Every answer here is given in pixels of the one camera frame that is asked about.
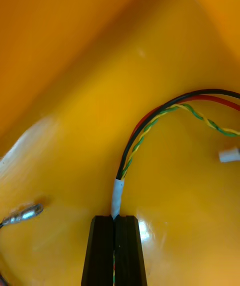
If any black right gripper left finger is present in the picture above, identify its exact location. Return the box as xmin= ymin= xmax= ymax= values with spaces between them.
xmin=81 ymin=215 xmax=116 ymax=286

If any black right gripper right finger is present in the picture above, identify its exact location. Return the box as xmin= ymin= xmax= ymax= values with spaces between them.
xmin=114 ymin=214 xmax=149 ymax=286

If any red black green-yellow wire harness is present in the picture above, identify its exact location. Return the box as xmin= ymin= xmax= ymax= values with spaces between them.
xmin=0 ymin=89 xmax=240 ymax=286

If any yellow-orange plastic bin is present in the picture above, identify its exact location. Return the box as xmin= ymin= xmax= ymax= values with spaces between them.
xmin=0 ymin=0 xmax=240 ymax=286

